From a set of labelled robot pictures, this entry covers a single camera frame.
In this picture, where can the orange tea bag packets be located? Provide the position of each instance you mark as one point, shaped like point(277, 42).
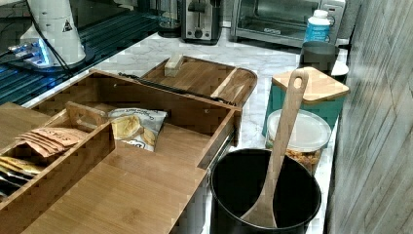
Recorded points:
point(50, 141)

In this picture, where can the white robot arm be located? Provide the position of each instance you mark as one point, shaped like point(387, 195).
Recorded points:
point(52, 43)

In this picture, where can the blue bottle with white cap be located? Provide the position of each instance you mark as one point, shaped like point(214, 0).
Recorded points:
point(317, 27)

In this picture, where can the silver toaster oven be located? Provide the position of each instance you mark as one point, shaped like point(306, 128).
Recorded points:
point(283, 21)

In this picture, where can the wooden spatula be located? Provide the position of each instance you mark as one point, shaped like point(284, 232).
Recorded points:
point(262, 212)

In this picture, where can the small wooden block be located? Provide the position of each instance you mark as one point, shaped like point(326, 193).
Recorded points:
point(173, 65)

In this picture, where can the yellow tea bag packets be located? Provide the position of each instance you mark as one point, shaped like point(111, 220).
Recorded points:
point(21, 165)

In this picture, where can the teal canister with wooden lid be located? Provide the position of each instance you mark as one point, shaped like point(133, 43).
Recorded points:
point(324, 96)

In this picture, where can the black silver toaster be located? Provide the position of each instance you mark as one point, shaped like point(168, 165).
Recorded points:
point(201, 21)

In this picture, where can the wooden cutting board tray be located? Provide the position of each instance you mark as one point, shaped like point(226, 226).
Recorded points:
point(208, 79)

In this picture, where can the chips snack bag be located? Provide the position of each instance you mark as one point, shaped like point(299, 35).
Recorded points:
point(137, 126)

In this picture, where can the clear plastic lidded jar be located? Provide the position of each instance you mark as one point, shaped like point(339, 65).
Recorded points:
point(309, 137)

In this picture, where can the dark grey cup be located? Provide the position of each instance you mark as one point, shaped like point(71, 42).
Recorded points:
point(319, 55)

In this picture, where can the wooden drawer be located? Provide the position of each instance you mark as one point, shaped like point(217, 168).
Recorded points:
point(195, 127)

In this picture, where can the wooden organizer cabinet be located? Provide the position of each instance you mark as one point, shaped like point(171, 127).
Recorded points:
point(104, 186)

